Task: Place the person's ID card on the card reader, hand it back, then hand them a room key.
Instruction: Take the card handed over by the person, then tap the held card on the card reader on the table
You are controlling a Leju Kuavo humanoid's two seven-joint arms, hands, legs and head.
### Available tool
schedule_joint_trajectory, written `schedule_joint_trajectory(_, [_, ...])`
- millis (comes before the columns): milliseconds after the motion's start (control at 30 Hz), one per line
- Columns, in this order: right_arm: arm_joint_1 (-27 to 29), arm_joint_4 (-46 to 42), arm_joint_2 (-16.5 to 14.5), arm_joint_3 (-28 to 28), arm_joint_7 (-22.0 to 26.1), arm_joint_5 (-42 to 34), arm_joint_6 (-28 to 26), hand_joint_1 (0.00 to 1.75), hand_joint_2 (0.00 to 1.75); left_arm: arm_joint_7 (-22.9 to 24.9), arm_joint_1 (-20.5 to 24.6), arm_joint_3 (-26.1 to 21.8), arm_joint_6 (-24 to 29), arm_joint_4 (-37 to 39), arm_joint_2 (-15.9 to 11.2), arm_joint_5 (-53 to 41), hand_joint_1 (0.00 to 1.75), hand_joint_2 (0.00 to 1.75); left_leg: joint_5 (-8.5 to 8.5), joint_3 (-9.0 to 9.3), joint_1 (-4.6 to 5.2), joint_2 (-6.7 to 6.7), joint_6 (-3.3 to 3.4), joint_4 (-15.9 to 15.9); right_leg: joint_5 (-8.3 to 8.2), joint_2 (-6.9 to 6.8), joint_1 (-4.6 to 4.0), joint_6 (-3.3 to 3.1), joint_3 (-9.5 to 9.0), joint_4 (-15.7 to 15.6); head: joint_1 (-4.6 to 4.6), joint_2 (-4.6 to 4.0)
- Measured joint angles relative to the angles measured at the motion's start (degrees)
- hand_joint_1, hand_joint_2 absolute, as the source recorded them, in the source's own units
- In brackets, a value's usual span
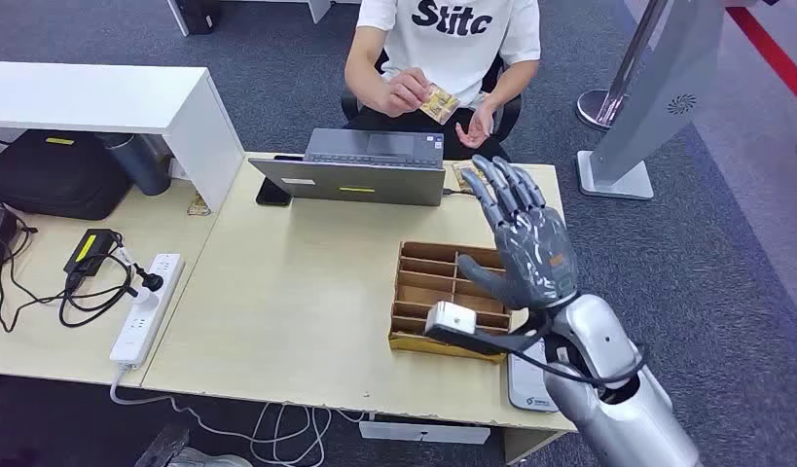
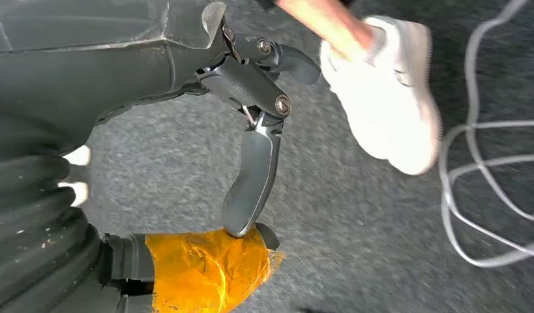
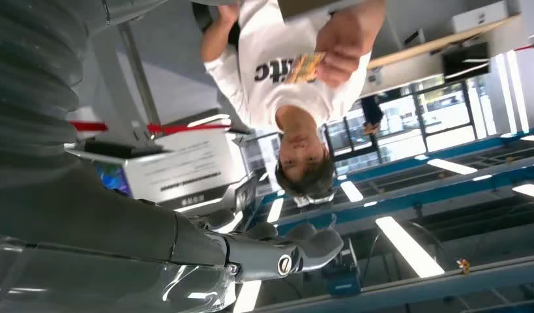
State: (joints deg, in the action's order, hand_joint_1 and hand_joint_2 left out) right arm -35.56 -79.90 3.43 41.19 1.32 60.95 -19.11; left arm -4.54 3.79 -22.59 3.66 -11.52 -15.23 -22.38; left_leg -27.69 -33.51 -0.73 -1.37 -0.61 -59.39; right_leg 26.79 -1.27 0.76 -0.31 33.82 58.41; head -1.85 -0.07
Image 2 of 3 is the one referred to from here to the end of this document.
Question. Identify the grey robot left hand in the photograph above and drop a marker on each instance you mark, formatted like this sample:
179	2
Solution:
76	77

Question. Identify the person's foot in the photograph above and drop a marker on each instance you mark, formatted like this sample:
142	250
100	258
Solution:
387	103
80	192

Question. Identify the person's leg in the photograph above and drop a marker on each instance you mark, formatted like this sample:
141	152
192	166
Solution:
323	26

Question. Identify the ribbed grey left arm sleeve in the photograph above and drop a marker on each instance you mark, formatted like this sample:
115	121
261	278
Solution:
29	242

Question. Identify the orange tape wrap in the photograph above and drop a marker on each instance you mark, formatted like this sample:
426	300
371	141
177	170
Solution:
206	272

